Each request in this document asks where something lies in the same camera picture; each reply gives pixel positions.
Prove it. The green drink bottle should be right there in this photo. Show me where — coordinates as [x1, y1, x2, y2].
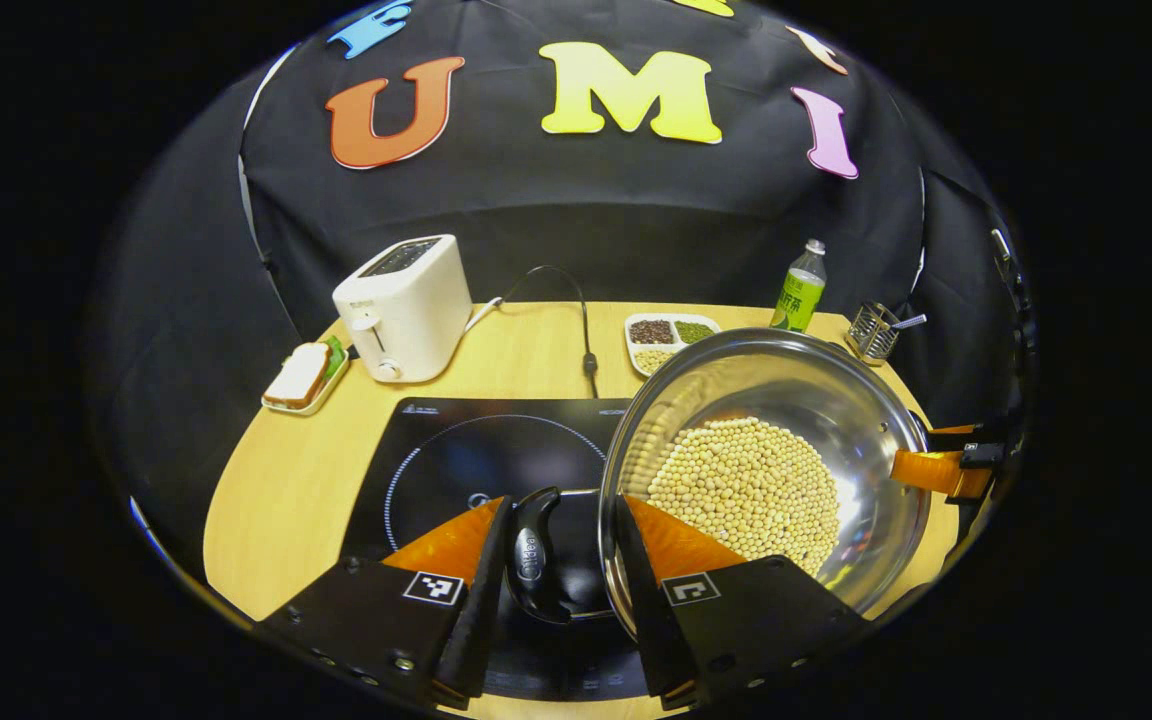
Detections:
[771, 238, 828, 334]

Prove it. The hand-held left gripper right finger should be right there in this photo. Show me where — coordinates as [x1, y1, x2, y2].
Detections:
[612, 494, 874, 712]

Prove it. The black induction cooktop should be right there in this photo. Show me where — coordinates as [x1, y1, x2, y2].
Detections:
[341, 397, 657, 701]

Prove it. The white divided dish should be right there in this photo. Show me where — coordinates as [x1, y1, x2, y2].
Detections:
[624, 312, 722, 378]

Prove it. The stainless steel pot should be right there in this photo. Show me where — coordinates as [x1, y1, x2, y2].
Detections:
[506, 328, 934, 641]

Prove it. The sandwich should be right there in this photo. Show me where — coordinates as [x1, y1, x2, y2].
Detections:
[264, 342, 347, 409]

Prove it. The metal wire utensil holder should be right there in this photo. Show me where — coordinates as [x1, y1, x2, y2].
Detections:
[844, 302, 902, 366]

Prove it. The large soybean heap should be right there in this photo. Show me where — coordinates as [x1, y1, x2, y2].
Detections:
[644, 417, 842, 579]

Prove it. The dark metal stand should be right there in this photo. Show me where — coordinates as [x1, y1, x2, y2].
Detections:
[989, 228, 1037, 351]

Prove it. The small white plate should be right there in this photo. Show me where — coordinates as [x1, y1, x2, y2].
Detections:
[261, 338, 351, 417]

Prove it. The black backdrop cloth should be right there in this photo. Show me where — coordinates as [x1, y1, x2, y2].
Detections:
[86, 0, 1037, 561]

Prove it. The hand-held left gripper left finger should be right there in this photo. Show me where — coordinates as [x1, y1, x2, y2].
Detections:
[254, 495, 517, 711]

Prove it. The white toaster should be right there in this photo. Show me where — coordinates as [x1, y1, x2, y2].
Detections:
[332, 234, 474, 384]

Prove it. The black power cable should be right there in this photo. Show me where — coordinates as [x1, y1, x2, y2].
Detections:
[498, 265, 602, 401]

